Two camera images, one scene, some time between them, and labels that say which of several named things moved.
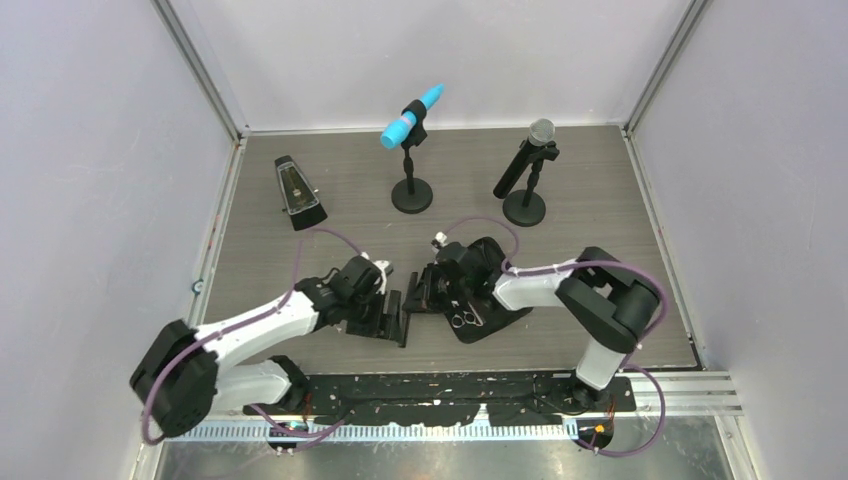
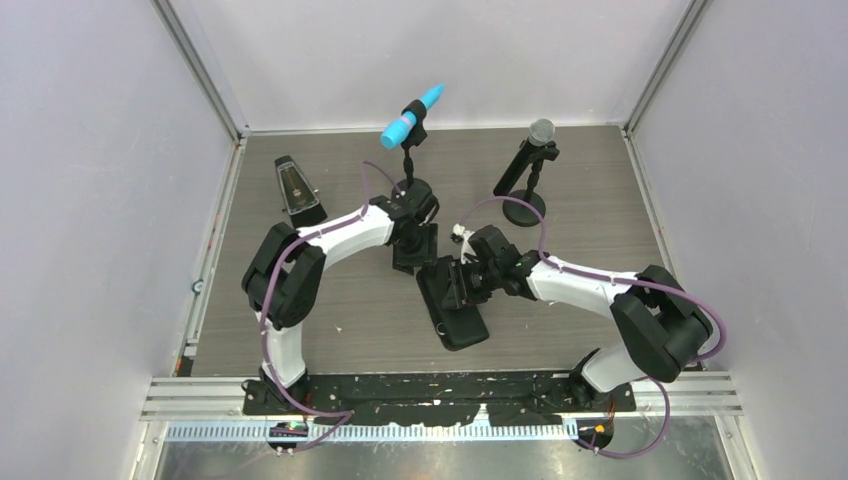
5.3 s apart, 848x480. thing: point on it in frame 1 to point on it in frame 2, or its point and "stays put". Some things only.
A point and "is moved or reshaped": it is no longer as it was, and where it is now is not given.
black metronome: [300, 199] stays put
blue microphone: [394, 133] stays put
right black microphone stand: [524, 208] stays put
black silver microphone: [541, 133] stays put
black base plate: [442, 400] stays put
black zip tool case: [477, 316] is moved or reshaped
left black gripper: [382, 325] to [407, 263]
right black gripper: [425, 298] to [460, 289]
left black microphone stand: [413, 195] stays put
